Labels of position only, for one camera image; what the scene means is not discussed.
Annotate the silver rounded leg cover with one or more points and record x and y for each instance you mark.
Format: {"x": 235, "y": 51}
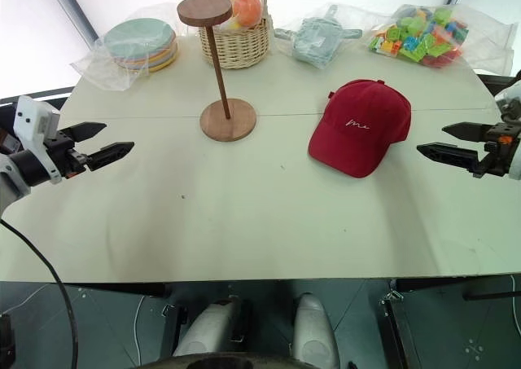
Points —
{"x": 207, "y": 328}
{"x": 315, "y": 332}

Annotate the colourful building blocks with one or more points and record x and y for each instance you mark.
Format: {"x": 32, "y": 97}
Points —
{"x": 423, "y": 39}

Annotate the dark rounded rim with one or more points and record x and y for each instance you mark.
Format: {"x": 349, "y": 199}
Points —
{"x": 228, "y": 361}

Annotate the light blue folded garment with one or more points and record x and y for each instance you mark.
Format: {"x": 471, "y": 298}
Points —
{"x": 319, "y": 39}

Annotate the clear plastic blocks bag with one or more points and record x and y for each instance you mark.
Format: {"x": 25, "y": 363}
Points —
{"x": 488, "y": 39}

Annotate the woven wicker basket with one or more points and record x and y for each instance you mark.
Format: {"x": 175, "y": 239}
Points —
{"x": 240, "y": 45}

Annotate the clear plastic garment bag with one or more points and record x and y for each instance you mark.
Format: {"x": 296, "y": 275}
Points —
{"x": 366, "y": 23}

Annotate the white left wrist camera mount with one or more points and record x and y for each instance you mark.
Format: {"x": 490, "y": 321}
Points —
{"x": 32, "y": 118}

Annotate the clear plastic plate bag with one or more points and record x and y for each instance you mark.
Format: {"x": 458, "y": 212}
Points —
{"x": 93, "y": 67}

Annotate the black table frame bar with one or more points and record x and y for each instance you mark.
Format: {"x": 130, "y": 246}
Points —
{"x": 456, "y": 283}

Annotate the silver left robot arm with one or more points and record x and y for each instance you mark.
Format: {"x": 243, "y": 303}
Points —
{"x": 23, "y": 168}

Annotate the orange toy fruit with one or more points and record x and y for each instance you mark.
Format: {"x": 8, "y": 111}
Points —
{"x": 248, "y": 8}

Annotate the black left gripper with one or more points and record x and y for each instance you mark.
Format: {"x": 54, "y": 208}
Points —
{"x": 65, "y": 153}

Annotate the wooden hat stand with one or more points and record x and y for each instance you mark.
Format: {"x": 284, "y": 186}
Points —
{"x": 228, "y": 120}

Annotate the stack of pastel plates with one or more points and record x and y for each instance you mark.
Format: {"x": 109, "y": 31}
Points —
{"x": 142, "y": 45}

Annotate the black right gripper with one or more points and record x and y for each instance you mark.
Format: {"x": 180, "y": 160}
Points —
{"x": 497, "y": 157}

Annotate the red baseball cap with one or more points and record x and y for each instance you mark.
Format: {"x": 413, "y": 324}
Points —
{"x": 362, "y": 128}

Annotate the yellow toy fruit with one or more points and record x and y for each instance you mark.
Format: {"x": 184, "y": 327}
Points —
{"x": 234, "y": 23}

